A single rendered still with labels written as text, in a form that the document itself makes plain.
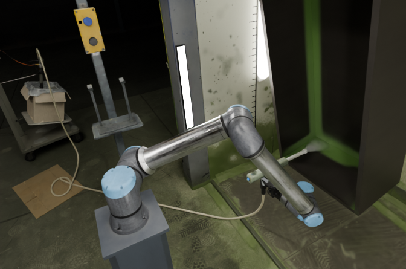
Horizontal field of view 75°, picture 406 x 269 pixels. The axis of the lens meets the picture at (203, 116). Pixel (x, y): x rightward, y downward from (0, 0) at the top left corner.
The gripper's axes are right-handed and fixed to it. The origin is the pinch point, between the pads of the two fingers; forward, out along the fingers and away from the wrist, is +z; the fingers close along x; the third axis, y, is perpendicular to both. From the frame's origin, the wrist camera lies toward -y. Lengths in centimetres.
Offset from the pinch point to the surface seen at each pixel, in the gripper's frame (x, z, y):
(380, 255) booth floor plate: 45, -59, 47
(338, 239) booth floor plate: 34, -38, 47
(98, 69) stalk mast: -70, 87, -65
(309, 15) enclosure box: 42, 12, -89
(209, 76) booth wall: 1, 63, -48
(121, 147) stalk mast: -71, 85, -1
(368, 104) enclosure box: 11, -48, -67
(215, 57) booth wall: 7, 63, -61
